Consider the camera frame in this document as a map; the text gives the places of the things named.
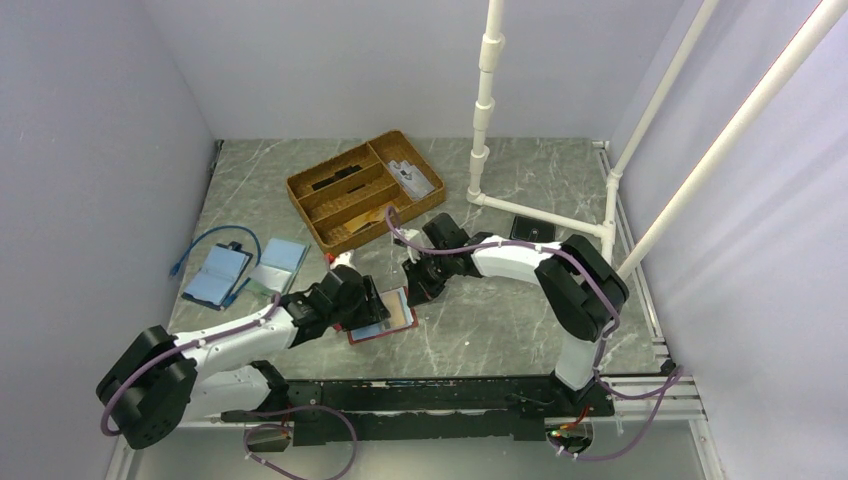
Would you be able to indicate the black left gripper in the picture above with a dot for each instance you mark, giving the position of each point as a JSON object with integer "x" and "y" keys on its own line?
{"x": 372, "y": 310}

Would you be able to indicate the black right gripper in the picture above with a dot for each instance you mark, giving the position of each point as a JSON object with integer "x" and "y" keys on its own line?
{"x": 419, "y": 289}

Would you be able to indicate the red leather card holder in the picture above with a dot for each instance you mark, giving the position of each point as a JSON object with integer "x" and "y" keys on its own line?
{"x": 371, "y": 332}

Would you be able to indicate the white VIP card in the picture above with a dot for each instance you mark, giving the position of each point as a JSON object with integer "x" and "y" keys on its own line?
{"x": 411, "y": 179}

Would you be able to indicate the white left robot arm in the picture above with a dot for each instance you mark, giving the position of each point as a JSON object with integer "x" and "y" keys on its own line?
{"x": 162, "y": 379}

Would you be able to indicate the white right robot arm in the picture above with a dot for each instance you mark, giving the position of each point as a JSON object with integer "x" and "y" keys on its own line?
{"x": 583, "y": 290}

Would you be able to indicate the tan card in tray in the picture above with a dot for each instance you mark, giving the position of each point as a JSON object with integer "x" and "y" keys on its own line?
{"x": 356, "y": 224}

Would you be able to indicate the light blue card holder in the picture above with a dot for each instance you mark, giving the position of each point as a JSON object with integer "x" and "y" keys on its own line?
{"x": 279, "y": 264}

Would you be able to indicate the black leather card holder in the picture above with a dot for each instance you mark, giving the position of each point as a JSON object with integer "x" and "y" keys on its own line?
{"x": 532, "y": 230}

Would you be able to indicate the open blue card holder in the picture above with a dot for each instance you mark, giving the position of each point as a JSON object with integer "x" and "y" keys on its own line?
{"x": 213, "y": 285}

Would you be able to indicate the woven brown organizer tray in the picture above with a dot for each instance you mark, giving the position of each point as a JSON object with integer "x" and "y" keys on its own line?
{"x": 325, "y": 211}

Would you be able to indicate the black item in tray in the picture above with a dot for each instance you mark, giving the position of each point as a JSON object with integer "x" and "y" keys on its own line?
{"x": 336, "y": 176}

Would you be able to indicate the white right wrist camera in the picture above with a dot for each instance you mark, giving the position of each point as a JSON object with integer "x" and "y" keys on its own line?
{"x": 407, "y": 237}

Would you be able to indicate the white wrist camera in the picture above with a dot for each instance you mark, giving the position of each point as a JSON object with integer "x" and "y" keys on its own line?
{"x": 344, "y": 259}
{"x": 407, "y": 237}

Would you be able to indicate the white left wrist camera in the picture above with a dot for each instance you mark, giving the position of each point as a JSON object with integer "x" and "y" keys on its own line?
{"x": 344, "y": 259}

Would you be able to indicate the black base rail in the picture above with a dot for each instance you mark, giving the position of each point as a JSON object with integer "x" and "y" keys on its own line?
{"x": 519, "y": 407}

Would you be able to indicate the white PVC pipe frame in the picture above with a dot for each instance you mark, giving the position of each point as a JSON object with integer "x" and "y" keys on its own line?
{"x": 809, "y": 35}

